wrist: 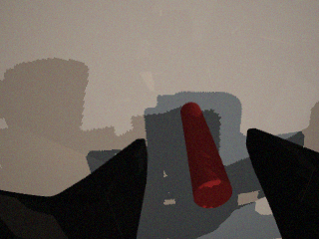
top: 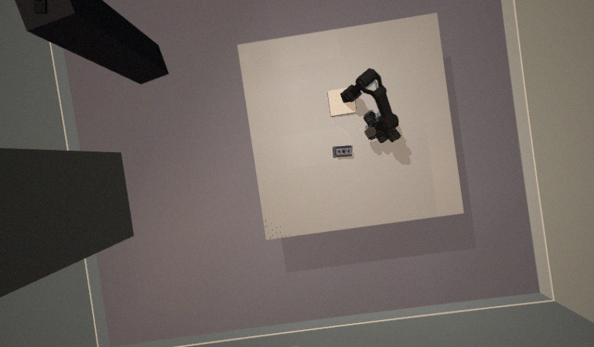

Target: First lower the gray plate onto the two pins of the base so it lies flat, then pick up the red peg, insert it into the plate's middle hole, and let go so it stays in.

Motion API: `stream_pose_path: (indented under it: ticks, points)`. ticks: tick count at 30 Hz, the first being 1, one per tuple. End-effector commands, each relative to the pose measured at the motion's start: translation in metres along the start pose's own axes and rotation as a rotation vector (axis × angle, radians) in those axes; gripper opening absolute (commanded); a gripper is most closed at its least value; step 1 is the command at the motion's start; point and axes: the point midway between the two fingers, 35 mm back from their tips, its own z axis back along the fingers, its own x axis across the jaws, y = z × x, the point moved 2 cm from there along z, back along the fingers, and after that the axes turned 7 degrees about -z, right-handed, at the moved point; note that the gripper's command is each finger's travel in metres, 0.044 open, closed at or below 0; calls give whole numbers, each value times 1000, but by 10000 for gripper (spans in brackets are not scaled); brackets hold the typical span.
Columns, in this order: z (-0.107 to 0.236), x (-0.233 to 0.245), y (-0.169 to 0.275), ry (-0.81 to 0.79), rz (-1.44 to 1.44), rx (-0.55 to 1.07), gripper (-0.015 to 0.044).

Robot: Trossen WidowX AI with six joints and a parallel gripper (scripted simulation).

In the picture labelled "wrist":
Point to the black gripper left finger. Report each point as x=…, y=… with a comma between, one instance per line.
x=105, y=205

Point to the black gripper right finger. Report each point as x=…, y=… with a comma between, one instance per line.
x=289, y=176

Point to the red peg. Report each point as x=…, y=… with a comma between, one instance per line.
x=209, y=181

